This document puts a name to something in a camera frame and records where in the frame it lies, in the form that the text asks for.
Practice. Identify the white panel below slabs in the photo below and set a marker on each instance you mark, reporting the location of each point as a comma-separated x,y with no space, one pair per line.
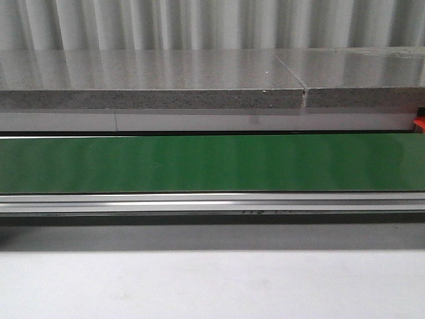
298,119

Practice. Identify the grey stone slab left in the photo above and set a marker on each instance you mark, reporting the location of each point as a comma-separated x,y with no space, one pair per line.
147,80

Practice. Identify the grey stone slab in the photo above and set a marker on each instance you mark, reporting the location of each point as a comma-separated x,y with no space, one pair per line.
147,80
358,78

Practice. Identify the grey stone slab right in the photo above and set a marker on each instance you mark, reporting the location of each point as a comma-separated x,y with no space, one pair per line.
358,78

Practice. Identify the green conveyor belt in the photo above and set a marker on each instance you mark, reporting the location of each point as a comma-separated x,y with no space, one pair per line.
288,162

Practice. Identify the red plastic part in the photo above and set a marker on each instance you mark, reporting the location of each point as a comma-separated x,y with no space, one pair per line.
419,124

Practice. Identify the white pleated curtain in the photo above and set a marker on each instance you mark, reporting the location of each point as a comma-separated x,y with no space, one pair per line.
140,25

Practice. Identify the aluminium conveyor side rail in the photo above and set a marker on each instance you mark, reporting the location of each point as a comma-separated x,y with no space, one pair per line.
209,204

